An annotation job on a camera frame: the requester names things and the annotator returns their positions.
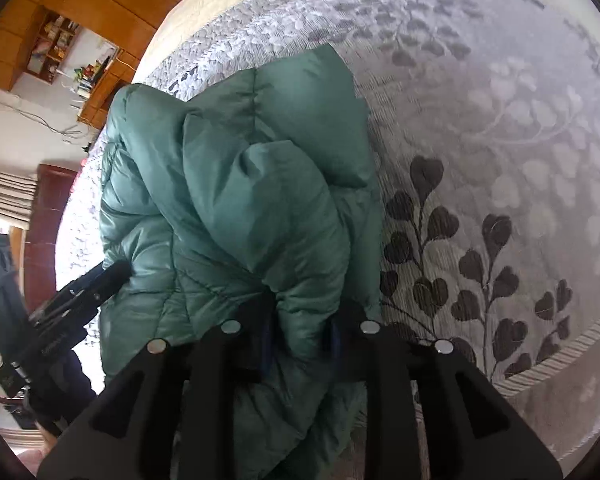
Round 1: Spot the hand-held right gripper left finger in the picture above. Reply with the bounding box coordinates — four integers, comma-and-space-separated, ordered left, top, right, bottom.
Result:
37, 304, 274, 480

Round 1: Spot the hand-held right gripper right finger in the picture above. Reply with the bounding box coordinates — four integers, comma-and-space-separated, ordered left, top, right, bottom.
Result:
329, 317, 564, 480

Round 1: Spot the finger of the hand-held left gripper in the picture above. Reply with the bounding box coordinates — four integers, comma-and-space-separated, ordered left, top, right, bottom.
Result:
27, 259, 134, 330

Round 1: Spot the green puffer jacket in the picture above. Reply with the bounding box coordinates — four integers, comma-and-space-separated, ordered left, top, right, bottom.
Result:
97, 42, 387, 480

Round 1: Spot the dark wooden headboard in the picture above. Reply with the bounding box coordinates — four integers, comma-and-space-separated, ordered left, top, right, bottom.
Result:
24, 162, 82, 307

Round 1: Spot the striped beige curtain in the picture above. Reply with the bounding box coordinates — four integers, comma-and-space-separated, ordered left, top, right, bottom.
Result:
0, 166, 39, 227

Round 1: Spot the wooden desk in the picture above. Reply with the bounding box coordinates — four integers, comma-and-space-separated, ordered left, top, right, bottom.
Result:
76, 47, 142, 129

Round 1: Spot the cluster of desk bottles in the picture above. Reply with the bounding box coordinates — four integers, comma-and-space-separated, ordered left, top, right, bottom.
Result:
71, 62, 107, 99

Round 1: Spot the grey leaf-print quilted blanket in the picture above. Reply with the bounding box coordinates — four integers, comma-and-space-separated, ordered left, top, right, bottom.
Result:
55, 0, 600, 462

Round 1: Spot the white mattress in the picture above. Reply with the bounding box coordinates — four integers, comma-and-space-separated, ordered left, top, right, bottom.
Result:
134, 0, 333, 78

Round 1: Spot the white wall cable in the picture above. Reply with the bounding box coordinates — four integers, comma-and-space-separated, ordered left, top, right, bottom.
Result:
0, 94, 84, 137

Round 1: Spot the cluttered wall shelf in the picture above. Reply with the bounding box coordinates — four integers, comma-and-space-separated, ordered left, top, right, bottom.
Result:
24, 9, 84, 84

